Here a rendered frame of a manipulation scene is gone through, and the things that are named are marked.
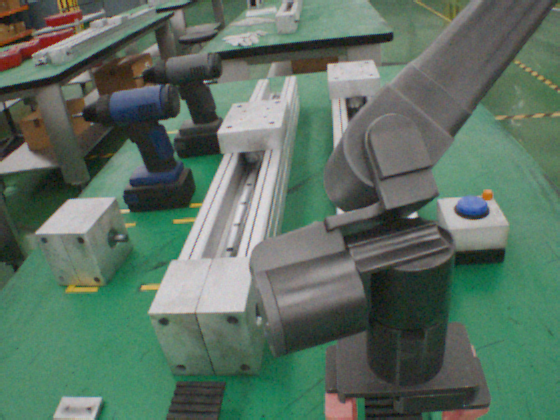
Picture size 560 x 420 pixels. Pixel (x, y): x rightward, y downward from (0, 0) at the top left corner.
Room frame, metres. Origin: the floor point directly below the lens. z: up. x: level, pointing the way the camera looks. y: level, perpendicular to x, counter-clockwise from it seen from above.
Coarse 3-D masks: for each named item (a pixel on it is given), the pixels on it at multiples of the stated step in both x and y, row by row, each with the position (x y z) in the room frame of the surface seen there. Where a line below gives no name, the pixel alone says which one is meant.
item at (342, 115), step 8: (368, 96) 0.96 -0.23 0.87; (336, 104) 0.94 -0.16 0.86; (344, 104) 0.94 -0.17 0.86; (336, 112) 0.89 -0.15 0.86; (344, 112) 0.89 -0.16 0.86; (352, 112) 0.96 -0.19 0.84; (336, 120) 0.85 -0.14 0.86; (344, 120) 0.84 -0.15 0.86; (336, 128) 0.81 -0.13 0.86; (344, 128) 0.80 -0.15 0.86; (336, 136) 0.77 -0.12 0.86; (336, 144) 0.73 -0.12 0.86; (408, 216) 0.48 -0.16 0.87
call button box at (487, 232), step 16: (448, 208) 0.52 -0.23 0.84; (496, 208) 0.50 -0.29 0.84; (448, 224) 0.49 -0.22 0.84; (464, 224) 0.48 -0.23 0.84; (480, 224) 0.47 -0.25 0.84; (496, 224) 0.47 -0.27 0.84; (464, 240) 0.47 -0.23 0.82; (480, 240) 0.47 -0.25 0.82; (496, 240) 0.46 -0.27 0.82; (464, 256) 0.47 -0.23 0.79; (480, 256) 0.47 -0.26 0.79; (496, 256) 0.46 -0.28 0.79
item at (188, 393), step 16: (176, 384) 0.32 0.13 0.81; (192, 384) 0.32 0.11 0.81; (208, 384) 0.31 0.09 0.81; (224, 384) 0.31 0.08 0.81; (176, 400) 0.30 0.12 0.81; (192, 400) 0.29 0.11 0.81; (208, 400) 0.29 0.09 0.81; (176, 416) 0.28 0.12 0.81; (192, 416) 0.28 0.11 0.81; (208, 416) 0.27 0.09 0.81
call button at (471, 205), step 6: (462, 198) 0.52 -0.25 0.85; (468, 198) 0.52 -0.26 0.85; (474, 198) 0.51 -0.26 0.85; (480, 198) 0.51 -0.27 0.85; (462, 204) 0.50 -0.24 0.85; (468, 204) 0.50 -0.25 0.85; (474, 204) 0.50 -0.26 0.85; (480, 204) 0.50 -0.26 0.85; (486, 204) 0.50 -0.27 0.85; (462, 210) 0.50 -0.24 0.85; (468, 210) 0.49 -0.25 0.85; (474, 210) 0.49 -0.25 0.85; (480, 210) 0.49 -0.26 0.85; (486, 210) 0.49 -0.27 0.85
